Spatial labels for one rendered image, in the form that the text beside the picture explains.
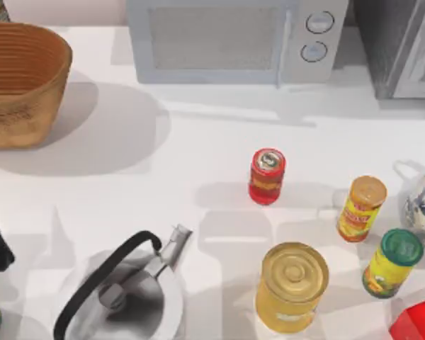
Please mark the red can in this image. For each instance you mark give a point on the red can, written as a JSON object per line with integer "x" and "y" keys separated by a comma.
{"x": 266, "y": 176}

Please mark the large yellow tin can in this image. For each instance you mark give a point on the large yellow tin can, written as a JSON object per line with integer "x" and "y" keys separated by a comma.
{"x": 290, "y": 287}

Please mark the red box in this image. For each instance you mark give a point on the red box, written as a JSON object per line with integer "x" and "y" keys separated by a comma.
{"x": 418, "y": 320}

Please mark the brown woven basket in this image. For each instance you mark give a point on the brown woven basket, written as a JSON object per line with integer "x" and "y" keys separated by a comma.
{"x": 21, "y": 85}

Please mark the green lidded yellow bottle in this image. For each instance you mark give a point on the green lidded yellow bottle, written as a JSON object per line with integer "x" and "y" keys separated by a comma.
{"x": 392, "y": 263}

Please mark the microwave knob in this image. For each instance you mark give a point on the microwave knob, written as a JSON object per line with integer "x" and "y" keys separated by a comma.
{"x": 319, "y": 22}
{"x": 314, "y": 51}

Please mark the orange lidded yellow bottle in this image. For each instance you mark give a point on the orange lidded yellow bottle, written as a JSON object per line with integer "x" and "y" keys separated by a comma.
{"x": 361, "y": 209}

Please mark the pale microwave oven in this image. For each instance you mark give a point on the pale microwave oven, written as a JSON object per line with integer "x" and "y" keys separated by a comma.
{"x": 212, "y": 42}

